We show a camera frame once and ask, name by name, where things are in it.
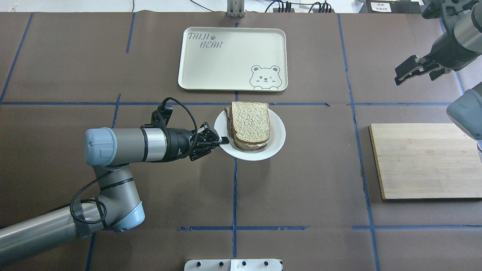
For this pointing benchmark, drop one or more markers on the white round plate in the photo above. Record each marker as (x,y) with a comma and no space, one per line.
(274,145)

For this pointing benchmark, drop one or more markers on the cream bear tray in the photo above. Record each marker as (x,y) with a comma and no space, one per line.
(233,59)

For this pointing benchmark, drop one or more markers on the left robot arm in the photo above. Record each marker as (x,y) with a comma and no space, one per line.
(111,200)

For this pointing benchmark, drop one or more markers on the wooden cutting board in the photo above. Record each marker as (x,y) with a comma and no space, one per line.
(425,161)

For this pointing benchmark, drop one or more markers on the aluminium frame post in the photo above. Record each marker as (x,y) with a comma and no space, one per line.
(236,8)

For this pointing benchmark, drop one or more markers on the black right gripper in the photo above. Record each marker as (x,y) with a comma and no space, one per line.
(446,50)

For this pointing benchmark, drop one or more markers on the bread slice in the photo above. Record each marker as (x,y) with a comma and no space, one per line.
(245,146)
(250,121)

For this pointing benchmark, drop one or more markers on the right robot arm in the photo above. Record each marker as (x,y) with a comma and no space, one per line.
(466,111)

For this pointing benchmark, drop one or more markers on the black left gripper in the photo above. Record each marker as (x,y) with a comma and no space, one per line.
(178,143)

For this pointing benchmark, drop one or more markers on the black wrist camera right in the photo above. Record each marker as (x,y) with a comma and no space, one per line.
(446,8)

